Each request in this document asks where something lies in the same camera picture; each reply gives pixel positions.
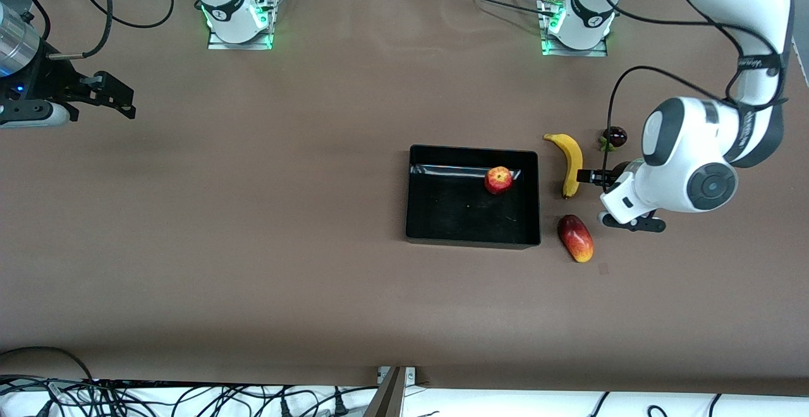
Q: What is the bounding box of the small red yellow apple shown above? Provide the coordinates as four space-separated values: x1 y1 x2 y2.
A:
484 166 514 195

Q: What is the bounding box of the black rectangular plastic box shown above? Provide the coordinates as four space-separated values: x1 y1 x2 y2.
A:
404 145 542 251

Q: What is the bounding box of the yellow banana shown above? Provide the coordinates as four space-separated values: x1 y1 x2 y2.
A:
544 133 583 200

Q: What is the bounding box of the dark purple mangosteen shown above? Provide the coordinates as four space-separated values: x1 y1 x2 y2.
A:
599 126 628 152

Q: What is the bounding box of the red yellow mango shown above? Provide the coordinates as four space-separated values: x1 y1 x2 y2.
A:
557 214 595 263

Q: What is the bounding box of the brown table cover mat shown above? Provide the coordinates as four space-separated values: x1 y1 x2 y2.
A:
0 0 809 399

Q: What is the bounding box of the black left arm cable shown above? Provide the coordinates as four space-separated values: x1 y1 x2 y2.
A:
594 0 791 174

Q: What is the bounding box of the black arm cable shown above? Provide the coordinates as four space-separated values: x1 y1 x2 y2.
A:
13 0 176 61
594 0 791 174

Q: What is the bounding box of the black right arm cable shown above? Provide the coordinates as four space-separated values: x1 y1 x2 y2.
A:
13 0 176 61

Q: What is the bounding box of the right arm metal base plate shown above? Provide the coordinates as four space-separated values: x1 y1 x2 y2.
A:
207 0 274 51

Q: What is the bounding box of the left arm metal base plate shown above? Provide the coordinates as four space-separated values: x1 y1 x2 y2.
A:
540 0 609 57

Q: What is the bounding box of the small metal bracket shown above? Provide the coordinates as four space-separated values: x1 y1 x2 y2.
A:
377 366 417 385

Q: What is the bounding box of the dark grey camera post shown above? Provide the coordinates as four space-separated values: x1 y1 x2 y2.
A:
363 366 405 417

